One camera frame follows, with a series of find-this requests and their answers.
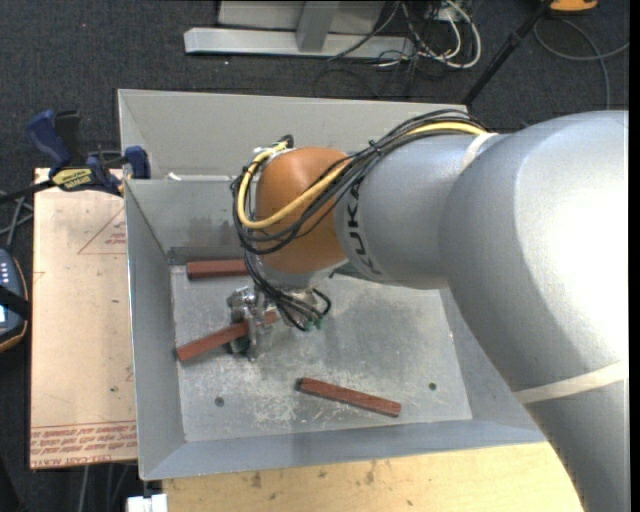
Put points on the grey metal bin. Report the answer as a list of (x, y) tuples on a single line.
[(380, 350)]

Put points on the brown cardboard board, red print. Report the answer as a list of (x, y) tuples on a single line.
[(80, 310)]

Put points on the red-brown block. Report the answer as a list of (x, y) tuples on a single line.
[(210, 342), (350, 396), (215, 268)]

